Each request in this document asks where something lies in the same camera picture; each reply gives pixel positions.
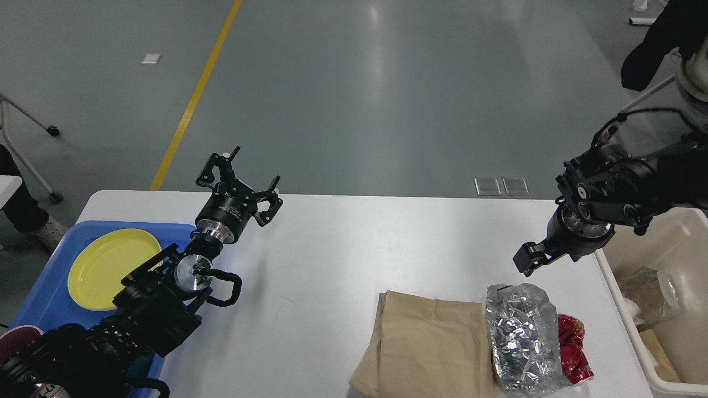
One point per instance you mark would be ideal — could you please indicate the blue plastic tray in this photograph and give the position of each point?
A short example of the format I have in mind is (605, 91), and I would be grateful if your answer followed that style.
(49, 305)

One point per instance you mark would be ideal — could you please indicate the brown paper bag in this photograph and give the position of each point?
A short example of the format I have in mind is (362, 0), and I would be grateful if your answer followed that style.
(422, 347)

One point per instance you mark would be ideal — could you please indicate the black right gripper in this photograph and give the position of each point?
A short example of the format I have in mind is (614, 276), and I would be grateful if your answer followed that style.
(566, 234)

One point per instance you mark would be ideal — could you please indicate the left floor outlet cover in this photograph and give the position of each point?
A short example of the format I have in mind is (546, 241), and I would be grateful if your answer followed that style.
(487, 187)

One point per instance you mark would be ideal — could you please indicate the white plastic bin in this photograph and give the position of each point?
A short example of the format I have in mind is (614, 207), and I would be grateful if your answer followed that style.
(675, 243)

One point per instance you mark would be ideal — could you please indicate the right floor outlet cover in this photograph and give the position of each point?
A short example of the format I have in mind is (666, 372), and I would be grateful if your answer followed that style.
(516, 186)

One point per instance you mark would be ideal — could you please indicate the white paper cup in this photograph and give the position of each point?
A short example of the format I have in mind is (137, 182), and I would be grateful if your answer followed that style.
(634, 311)

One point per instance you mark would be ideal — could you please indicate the floor outlet cover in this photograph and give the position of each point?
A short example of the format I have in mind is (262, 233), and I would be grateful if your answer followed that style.
(516, 186)
(487, 187)

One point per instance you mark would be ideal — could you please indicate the brown cardboard piece in bin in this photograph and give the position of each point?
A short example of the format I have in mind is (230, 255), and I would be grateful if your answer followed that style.
(661, 363)

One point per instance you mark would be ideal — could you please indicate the clear plastic bag in bin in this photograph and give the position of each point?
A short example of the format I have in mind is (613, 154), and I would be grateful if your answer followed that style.
(654, 291)

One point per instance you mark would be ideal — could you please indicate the person's foot in shoe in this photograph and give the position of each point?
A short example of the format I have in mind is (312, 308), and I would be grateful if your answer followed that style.
(28, 218)

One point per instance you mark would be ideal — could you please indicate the silver foil bag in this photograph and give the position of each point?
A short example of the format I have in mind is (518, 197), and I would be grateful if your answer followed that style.
(522, 328)

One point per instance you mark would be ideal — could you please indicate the pink mug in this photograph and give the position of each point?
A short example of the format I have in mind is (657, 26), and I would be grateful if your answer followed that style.
(17, 338)

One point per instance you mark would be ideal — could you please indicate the red snack wrapper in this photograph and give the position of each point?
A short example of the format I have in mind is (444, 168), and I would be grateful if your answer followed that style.
(574, 362)

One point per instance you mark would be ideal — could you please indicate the dark teal mug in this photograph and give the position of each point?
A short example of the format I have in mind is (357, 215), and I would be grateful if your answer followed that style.
(142, 367)

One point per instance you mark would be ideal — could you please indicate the yellow plate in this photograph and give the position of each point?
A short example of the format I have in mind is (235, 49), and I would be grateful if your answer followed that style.
(95, 276)

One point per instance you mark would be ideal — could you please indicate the white rolling rack leg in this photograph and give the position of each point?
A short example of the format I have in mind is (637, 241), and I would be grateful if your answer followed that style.
(20, 147)

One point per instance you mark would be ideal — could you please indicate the white office chair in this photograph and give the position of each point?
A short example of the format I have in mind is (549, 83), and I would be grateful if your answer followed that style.
(691, 80)

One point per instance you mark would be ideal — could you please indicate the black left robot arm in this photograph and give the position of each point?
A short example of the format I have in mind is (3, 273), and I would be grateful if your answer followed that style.
(156, 309)

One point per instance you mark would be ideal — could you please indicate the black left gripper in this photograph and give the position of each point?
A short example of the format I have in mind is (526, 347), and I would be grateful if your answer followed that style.
(226, 214)

